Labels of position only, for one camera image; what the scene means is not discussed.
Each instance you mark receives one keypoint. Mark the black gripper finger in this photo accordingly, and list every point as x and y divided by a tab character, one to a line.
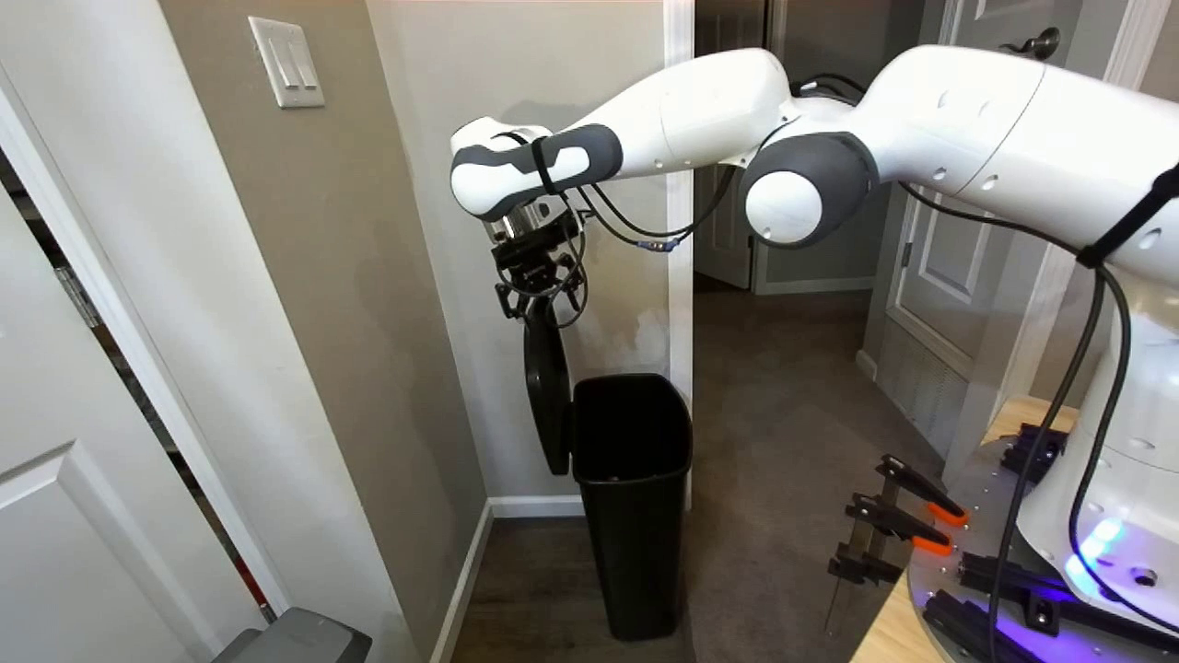
514	298
571	302

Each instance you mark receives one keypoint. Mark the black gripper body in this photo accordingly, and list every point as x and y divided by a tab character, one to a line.
537	243

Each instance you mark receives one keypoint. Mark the black dust bin lid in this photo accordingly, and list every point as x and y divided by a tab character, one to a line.
548	390

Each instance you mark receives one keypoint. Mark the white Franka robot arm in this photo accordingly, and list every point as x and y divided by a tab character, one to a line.
982	133

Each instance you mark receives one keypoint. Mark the black dust bin body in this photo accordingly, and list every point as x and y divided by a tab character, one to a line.
632	516

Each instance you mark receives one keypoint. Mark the black orange bar clamp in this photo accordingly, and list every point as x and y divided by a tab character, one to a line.
917	482
864	564
892	521

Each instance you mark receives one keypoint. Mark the grey lidded trash can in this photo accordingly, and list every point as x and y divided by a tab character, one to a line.
298	639

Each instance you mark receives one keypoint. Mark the black base mounting clamp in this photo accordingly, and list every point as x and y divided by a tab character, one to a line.
1028	451
972	627
1016	577

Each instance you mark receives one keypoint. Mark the white panel door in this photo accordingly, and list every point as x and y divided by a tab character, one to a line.
77	516

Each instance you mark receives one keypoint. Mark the white light switch plate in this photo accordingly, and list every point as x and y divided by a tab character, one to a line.
285	61

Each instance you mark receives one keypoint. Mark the grey metal base plate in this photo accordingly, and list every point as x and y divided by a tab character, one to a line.
982	537

